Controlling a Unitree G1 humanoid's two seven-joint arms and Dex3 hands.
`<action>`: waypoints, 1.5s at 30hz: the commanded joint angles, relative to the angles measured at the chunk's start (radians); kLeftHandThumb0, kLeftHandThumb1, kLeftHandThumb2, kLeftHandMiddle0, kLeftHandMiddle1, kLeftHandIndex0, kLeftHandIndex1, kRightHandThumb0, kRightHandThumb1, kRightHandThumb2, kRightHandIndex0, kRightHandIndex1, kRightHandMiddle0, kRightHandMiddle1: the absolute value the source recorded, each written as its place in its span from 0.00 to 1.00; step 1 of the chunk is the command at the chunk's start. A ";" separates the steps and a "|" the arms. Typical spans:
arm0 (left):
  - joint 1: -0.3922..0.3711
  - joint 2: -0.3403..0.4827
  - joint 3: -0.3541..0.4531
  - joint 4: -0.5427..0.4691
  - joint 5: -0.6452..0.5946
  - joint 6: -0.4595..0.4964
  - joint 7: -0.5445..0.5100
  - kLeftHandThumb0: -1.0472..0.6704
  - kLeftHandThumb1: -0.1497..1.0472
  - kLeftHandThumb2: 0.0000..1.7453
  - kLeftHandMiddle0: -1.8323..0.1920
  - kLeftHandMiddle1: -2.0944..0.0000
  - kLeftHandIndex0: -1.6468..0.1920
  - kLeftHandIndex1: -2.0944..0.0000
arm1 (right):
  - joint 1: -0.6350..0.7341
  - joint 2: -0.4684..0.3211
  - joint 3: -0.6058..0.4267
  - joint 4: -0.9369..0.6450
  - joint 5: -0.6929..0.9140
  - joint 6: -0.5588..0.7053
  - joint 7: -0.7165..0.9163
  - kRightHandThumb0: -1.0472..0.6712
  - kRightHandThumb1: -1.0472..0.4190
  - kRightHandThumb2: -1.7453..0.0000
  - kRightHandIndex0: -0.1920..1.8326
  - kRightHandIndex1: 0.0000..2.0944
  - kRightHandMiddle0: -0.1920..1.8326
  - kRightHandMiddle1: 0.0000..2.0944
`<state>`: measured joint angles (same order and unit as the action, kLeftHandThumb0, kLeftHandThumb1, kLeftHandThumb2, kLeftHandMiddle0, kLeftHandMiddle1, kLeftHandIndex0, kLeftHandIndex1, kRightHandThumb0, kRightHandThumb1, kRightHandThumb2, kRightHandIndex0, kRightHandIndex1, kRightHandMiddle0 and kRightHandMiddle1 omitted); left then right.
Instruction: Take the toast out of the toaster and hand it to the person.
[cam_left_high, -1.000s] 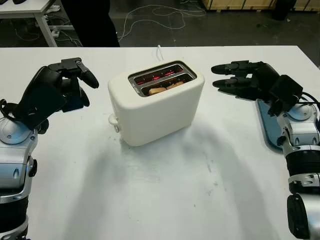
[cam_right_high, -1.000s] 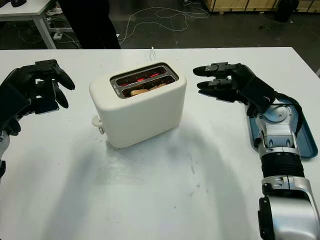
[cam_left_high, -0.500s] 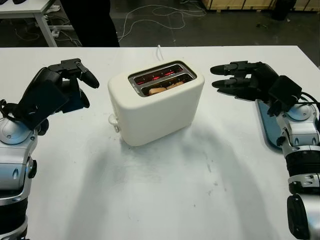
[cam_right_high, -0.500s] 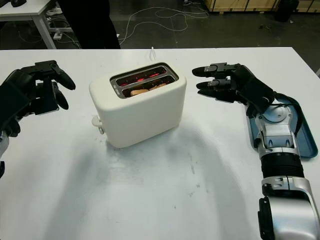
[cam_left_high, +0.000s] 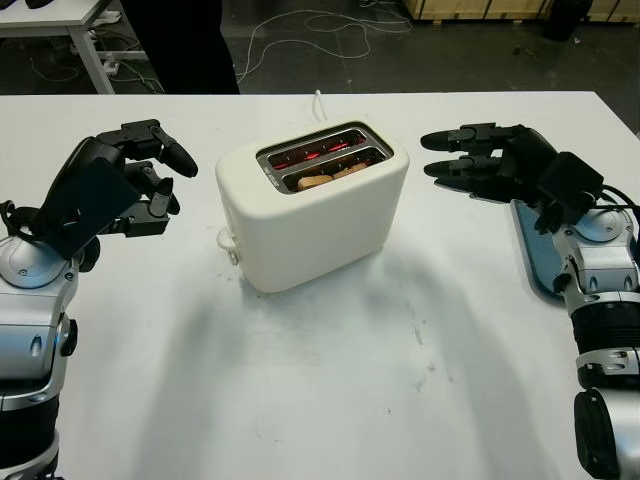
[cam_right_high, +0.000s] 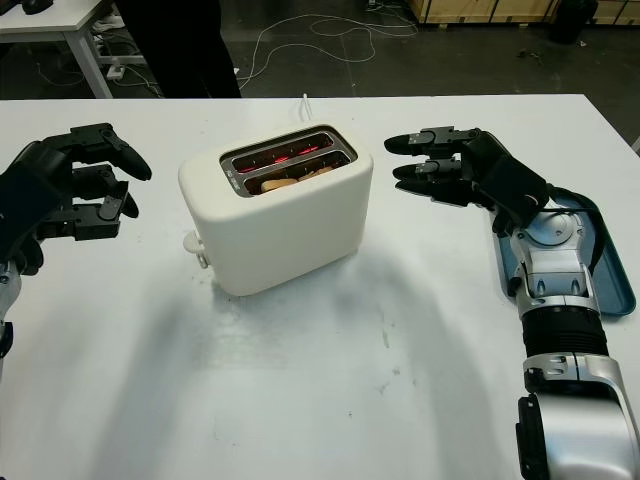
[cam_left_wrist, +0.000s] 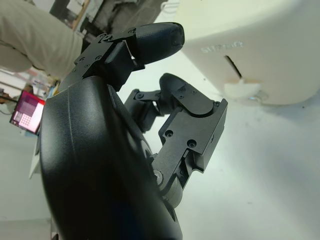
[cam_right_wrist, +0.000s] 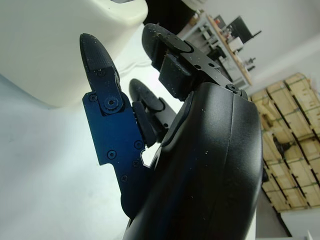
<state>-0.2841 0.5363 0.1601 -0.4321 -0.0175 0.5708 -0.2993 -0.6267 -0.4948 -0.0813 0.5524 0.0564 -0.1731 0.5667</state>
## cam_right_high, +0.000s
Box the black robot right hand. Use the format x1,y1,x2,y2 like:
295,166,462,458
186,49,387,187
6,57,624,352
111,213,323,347
383,127,551,226

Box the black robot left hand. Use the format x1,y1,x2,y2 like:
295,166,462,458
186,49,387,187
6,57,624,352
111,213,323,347
0,122,153,241

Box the toast slice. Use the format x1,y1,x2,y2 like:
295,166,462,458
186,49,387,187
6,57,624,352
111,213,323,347
259,165,335,195

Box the person in beige jacket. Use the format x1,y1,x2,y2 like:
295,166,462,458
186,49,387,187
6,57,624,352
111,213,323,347
117,0,244,99

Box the white two-slot toaster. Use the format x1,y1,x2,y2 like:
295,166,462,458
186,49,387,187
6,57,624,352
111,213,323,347
178,123,375,299

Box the white metal-legged desk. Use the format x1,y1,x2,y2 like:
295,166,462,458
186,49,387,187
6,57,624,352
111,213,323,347
0,0,151,99

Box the blue oval tray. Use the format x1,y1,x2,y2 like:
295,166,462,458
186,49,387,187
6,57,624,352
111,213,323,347
492,187,636,317

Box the stacked wooden crates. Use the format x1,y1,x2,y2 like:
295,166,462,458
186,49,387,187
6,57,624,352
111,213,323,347
409,0,556,25

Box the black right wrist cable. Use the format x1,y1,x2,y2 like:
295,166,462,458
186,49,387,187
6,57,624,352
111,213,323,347
547,184,609,271

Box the long white floor cable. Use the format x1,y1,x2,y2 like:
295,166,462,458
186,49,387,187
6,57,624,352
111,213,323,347
247,14,419,79

